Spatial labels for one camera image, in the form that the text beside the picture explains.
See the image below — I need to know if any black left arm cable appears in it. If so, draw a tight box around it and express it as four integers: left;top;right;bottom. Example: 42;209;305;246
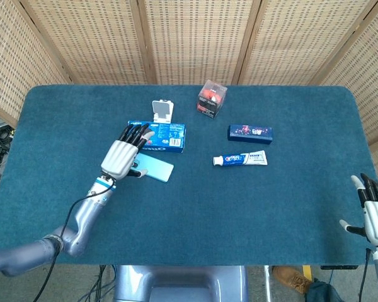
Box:
31;177;116;302

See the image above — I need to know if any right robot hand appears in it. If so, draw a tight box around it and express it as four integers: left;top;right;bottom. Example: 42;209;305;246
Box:
339;172;378;247

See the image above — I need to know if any woven wicker folding screen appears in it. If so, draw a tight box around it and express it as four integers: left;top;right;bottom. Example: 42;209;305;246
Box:
0;0;378;181

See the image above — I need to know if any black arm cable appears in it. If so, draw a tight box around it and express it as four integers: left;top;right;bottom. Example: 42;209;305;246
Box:
31;177;116;302
357;247;373;302

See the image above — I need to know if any tan work boot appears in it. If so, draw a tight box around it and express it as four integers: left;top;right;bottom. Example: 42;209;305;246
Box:
272;266;313;295

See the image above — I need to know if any blue Oreo cookie box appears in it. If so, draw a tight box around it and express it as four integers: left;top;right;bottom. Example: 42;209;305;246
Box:
127;120;187;155

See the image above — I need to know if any dark blue rectangular box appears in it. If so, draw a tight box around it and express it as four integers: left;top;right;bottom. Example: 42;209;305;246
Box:
227;124;275;145

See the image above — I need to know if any clear coffee capsule box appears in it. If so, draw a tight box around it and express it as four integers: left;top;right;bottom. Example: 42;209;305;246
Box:
195;79;229;120

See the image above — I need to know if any robot torso base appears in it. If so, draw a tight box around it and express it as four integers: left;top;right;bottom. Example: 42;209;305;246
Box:
112;265;249;302

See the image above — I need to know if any white phone stand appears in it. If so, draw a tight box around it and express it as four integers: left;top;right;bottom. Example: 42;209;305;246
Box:
151;99;174;124

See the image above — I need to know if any teal table cloth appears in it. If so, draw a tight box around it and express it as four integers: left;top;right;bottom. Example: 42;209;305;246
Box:
0;84;376;267

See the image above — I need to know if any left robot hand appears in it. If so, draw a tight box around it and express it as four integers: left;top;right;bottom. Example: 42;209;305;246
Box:
100;123;154;181

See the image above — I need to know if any light blue smartphone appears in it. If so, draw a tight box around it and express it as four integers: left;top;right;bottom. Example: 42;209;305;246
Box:
131;152;175;184

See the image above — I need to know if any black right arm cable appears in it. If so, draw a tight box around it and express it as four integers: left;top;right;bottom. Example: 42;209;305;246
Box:
357;247;373;302

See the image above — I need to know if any black flat device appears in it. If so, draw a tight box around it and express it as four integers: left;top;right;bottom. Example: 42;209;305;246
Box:
320;264;359;271

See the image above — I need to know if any Crest toothpaste tube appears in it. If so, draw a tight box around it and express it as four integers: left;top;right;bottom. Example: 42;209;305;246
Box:
212;150;268;167

